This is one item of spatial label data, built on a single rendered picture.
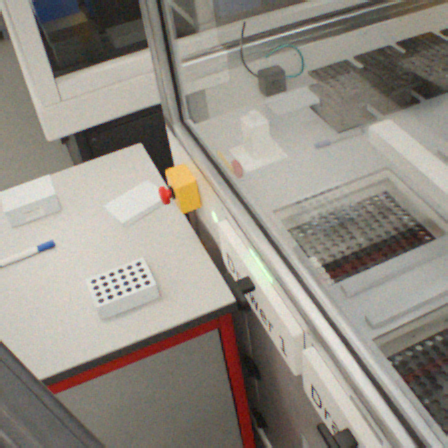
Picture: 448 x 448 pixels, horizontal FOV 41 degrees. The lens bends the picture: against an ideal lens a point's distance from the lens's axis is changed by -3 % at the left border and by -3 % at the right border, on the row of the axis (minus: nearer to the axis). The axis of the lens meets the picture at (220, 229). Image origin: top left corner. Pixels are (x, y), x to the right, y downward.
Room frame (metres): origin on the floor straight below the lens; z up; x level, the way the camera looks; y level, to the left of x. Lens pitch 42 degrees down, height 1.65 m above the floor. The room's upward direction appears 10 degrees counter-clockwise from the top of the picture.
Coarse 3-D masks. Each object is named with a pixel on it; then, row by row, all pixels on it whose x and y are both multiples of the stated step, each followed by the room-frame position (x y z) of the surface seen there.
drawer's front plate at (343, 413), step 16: (304, 352) 0.51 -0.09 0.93; (304, 368) 0.51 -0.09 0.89; (320, 368) 0.48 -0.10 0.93; (304, 384) 0.51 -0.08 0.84; (320, 384) 0.46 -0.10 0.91; (336, 384) 0.45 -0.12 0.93; (336, 400) 0.42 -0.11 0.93; (336, 416) 0.42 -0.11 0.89; (352, 416) 0.39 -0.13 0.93; (336, 432) 0.42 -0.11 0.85; (352, 432) 0.38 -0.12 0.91; (368, 432) 0.37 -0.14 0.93
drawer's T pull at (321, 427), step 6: (318, 426) 0.40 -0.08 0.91; (324, 426) 0.40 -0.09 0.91; (324, 432) 0.39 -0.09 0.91; (330, 432) 0.39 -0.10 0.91; (342, 432) 0.38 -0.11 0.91; (348, 432) 0.38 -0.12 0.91; (324, 438) 0.38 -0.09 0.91; (330, 438) 0.38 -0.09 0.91; (336, 438) 0.38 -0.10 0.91; (342, 438) 0.37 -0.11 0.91; (348, 438) 0.37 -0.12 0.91; (354, 438) 0.37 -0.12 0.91; (330, 444) 0.37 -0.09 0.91; (336, 444) 0.37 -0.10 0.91; (342, 444) 0.37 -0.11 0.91; (348, 444) 0.36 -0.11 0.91; (354, 444) 0.36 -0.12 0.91
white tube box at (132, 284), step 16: (112, 272) 0.87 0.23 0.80; (128, 272) 0.86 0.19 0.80; (144, 272) 0.85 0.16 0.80; (96, 288) 0.84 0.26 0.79; (112, 288) 0.82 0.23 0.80; (128, 288) 0.82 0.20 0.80; (144, 288) 0.81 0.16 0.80; (96, 304) 0.79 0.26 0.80; (112, 304) 0.79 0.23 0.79; (128, 304) 0.80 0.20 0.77
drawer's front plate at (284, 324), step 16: (224, 224) 0.81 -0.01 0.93; (224, 240) 0.79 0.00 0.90; (240, 240) 0.76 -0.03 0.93; (224, 256) 0.81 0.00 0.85; (240, 256) 0.72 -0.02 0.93; (240, 272) 0.73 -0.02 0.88; (256, 272) 0.68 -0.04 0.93; (256, 288) 0.67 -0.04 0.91; (272, 288) 0.64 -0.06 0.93; (272, 304) 0.61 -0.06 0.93; (272, 320) 0.61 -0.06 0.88; (288, 320) 0.57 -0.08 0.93; (272, 336) 0.62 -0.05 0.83; (288, 336) 0.56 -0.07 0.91; (288, 352) 0.56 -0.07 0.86
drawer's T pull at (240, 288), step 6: (228, 276) 0.70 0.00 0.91; (246, 276) 0.69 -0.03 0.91; (228, 282) 0.69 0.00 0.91; (234, 282) 0.68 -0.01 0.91; (240, 282) 0.68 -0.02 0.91; (246, 282) 0.68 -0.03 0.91; (252, 282) 0.68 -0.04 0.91; (234, 288) 0.67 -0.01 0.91; (240, 288) 0.67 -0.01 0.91; (246, 288) 0.66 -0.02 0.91; (252, 288) 0.66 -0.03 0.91; (234, 294) 0.66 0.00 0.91; (240, 294) 0.65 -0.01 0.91; (246, 294) 0.66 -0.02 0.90; (240, 300) 0.64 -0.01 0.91; (246, 300) 0.64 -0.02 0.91
